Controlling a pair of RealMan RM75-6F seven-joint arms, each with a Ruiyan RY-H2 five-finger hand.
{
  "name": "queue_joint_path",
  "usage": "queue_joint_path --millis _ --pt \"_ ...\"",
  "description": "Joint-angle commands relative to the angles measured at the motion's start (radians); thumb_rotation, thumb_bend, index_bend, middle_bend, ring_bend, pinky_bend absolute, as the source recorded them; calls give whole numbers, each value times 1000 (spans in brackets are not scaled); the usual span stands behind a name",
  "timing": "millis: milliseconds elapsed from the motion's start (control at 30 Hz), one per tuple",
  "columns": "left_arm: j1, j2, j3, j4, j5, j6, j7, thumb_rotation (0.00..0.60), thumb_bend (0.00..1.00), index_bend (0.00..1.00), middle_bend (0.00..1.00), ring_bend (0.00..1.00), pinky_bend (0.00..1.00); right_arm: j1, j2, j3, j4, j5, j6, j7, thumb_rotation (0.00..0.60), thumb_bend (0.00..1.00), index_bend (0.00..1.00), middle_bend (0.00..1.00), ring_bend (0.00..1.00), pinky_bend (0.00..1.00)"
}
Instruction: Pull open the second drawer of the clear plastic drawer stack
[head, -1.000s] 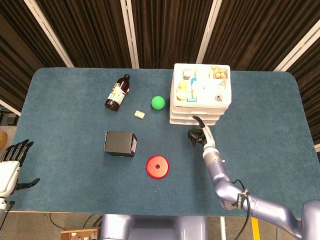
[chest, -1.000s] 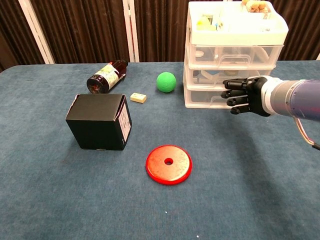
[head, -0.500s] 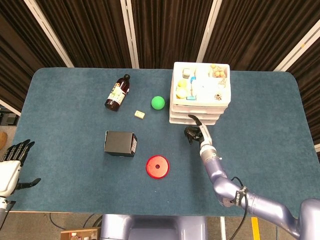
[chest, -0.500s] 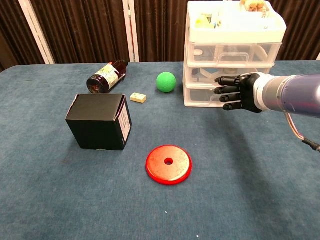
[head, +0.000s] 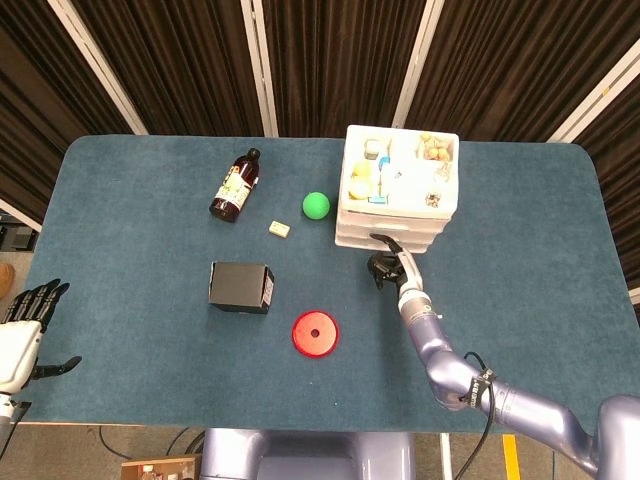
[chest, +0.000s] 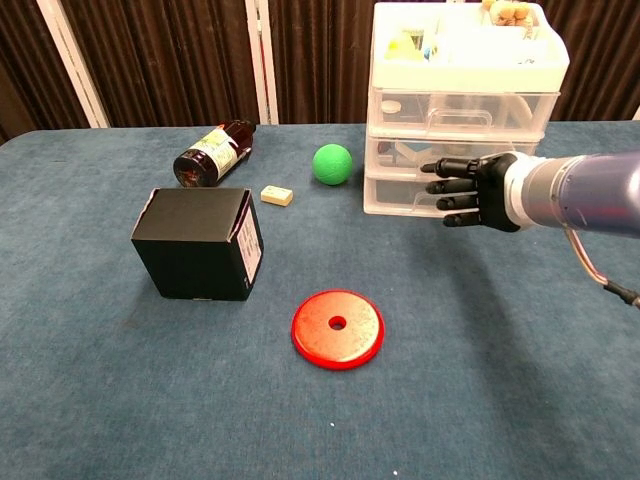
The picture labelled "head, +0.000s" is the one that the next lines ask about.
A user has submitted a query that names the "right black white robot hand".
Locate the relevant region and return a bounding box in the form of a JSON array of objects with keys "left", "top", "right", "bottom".
[{"left": 368, "top": 233, "right": 427, "bottom": 297}]

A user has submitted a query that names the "blue-green table mat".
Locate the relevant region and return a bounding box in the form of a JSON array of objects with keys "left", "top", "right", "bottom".
[{"left": 9, "top": 134, "right": 640, "bottom": 436}]

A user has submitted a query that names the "white drawer organizer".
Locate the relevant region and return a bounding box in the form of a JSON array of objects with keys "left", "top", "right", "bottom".
[{"left": 333, "top": 124, "right": 460, "bottom": 255}]

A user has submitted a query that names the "clear plastic drawer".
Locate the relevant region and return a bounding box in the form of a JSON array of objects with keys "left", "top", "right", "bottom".
[
  {"left": 337, "top": 207, "right": 456, "bottom": 233},
  {"left": 334, "top": 230, "right": 432, "bottom": 255},
  {"left": 335, "top": 219, "right": 446, "bottom": 245}
]

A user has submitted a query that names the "brown glass bottle with label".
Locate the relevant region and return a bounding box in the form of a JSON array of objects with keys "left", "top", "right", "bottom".
[{"left": 208, "top": 147, "right": 262, "bottom": 223}]

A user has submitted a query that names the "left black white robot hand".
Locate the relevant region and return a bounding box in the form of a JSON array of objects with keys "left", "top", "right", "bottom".
[{"left": 0, "top": 278, "right": 83, "bottom": 397}]

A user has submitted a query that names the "green ball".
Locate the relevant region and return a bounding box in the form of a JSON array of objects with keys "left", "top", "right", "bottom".
[{"left": 301, "top": 191, "right": 332, "bottom": 221}]

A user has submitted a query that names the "red disc with hole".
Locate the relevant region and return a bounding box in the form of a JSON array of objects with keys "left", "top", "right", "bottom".
[{"left": 291, "top": 310, "right": 341, "bottom": 358}]

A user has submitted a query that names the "dark brown pleated curtain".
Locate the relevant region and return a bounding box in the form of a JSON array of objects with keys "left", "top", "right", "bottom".
[{"left": 0, "top": 0, "right": 640, "bottom": 301}]

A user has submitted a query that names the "brown cardboard box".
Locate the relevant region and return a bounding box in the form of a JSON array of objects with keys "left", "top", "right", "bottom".
[{"left": 121, "top": 456, "right": 203, "bottom": 480}]

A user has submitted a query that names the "white table leg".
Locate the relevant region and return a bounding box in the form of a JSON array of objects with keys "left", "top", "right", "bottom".
[{"left": 439, "top": 433, "right": 454, "bottom": 480}]

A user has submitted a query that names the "black floor cable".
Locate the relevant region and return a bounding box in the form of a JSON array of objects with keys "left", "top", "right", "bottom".
[{"left": 97, "top": 425, "right": 134, "bottom": 461}]

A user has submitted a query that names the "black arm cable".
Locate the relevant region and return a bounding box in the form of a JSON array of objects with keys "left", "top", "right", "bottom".
[{"left": 452, "top": 351, "right": 502, "bottom": 480}]

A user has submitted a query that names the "white frame post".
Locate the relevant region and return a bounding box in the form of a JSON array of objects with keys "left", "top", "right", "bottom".
[
  {"left": 391, "top": 0, "right": 446, "bottom": 129},
  {"left": 239, "top": 0, "right": 280, "bottom": 138},
  {"left": 546, "top": 37, "right": 640, "bottom": 145},
  {"left": 47, "top": 0, "right": 149, "bottom": 136}
]

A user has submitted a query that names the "purple-grey robot torso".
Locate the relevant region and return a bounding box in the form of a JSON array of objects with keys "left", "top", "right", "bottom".
[{"left": 199, "top": 428, "right": 416, "bottom": 480}]

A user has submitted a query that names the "brown plush toy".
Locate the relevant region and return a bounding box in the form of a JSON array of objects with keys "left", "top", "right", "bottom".
[{"left": 420, "top": 130, "right": 454, "bottom": 161}]

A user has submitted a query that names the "black cardboard box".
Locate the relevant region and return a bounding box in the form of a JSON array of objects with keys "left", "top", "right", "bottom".
[{"left": 207, "top": 260, "right": 276, "bottom": 316}]

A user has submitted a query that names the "blue white tube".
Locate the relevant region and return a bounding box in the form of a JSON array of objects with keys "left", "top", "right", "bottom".
[{"left": 376, "top": 156, "right": 393, "bottom": 197}]

